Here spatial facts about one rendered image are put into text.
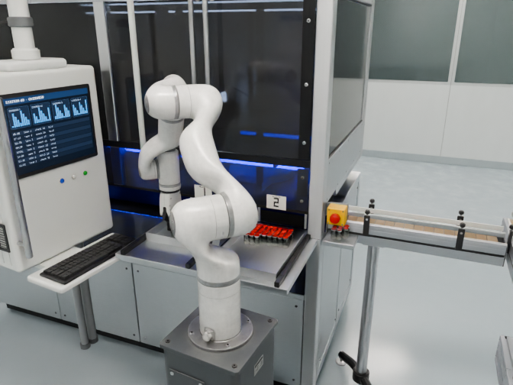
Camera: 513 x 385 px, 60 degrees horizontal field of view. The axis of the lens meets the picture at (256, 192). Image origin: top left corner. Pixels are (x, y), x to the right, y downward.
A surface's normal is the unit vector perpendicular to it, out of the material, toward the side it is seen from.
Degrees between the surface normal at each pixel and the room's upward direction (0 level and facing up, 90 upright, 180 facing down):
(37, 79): 90
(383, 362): 0
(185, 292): 90
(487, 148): 90
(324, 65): 90
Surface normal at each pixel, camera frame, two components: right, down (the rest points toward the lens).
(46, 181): 0.88, 0.16
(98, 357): 0.00, -0.94
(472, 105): -0.36, 0.32
